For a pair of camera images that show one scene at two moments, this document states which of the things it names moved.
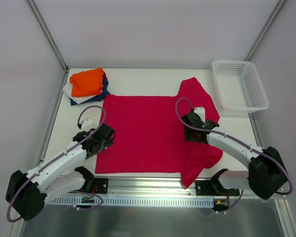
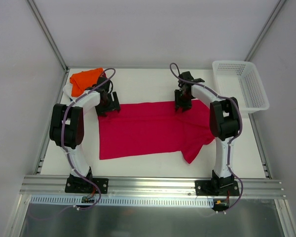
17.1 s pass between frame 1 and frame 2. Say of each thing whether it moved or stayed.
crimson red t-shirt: moved
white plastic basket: stayed
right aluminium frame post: stayed
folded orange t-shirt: stayed
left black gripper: moved
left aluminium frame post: stayed
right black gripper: moved
